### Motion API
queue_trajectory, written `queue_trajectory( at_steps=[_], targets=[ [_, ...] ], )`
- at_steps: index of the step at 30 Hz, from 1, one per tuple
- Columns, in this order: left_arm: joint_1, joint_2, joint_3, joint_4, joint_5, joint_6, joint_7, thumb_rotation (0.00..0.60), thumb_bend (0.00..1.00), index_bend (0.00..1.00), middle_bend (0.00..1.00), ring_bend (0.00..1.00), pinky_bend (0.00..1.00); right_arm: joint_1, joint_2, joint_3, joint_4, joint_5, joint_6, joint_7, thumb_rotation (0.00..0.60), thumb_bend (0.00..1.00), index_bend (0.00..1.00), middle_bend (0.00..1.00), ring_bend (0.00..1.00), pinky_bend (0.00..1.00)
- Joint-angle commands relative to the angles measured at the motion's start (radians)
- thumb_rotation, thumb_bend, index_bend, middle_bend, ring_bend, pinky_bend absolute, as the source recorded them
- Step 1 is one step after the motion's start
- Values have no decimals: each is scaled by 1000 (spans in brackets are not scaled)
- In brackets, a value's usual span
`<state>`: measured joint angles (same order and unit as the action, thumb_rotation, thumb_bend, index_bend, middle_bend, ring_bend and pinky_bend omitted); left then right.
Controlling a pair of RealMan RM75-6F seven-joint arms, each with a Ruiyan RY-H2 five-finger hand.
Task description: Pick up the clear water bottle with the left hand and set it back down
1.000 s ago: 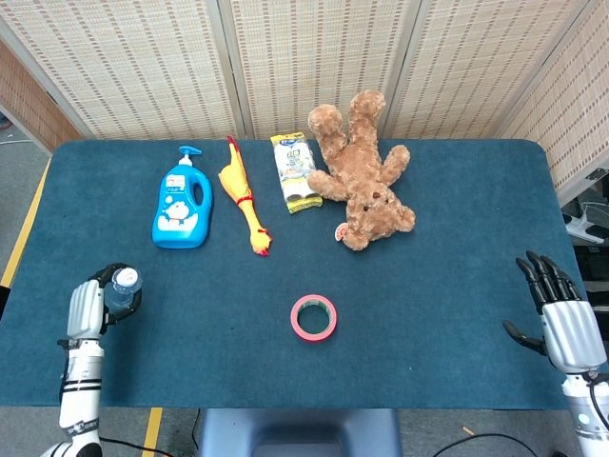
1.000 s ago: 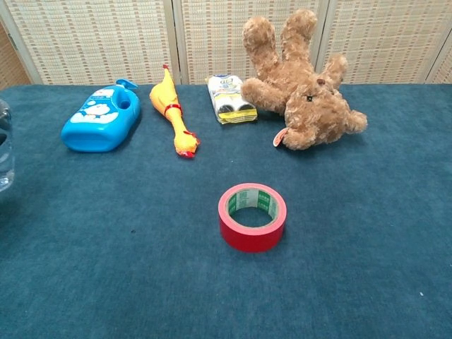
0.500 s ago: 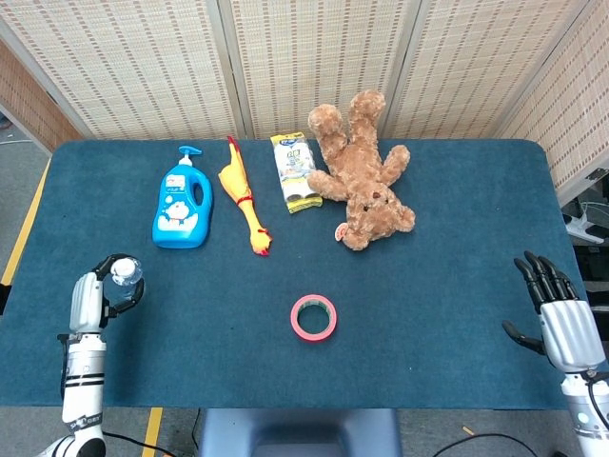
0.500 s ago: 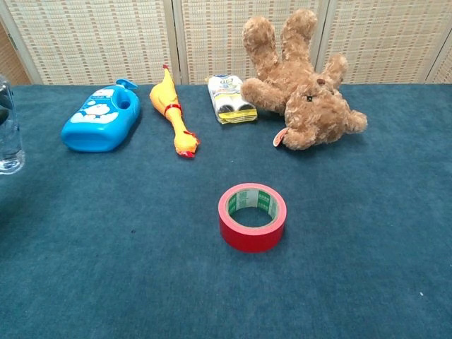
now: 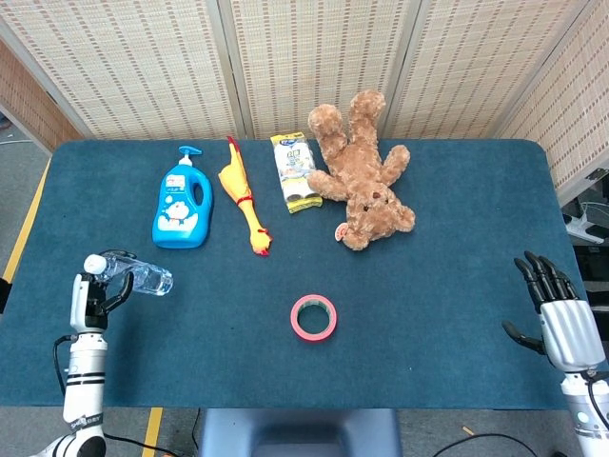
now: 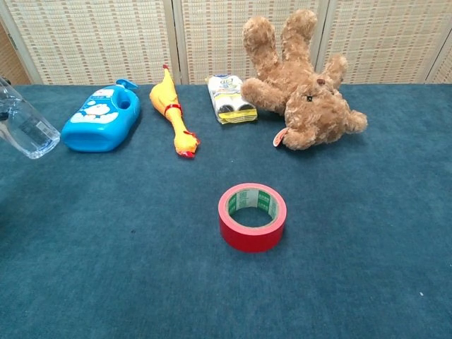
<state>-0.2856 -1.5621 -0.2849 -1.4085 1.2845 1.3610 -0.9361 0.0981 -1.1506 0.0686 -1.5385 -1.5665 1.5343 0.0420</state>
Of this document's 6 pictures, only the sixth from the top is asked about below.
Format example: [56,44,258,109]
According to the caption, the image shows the yellow rubber chicken toy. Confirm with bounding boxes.
[149,64,201,158]

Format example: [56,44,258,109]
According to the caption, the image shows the white yellow packaged rolls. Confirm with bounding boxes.
[206,73,258,125]

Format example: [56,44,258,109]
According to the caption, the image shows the blue cartoon lotion pump bottle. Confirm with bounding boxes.
[61,78,142,153]

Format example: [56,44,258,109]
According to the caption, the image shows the brown plush teddy bear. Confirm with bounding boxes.
[240,8,369,152]

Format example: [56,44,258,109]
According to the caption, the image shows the woven folding screen panel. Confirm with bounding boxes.
[0,0,182,86]
[316,0,452,85]
[0,20,32,88]
[425,35,452,85]
[172,0,329,85]

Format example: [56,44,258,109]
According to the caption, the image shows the red adhesive tape roll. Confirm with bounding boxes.
[218,182,288,254]

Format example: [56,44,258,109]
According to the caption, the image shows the transparent plastic water bottle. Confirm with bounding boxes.
[0,76,61,160]

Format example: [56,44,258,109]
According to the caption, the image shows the teal blue table cloth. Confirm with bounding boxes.
[0,83,452,339]

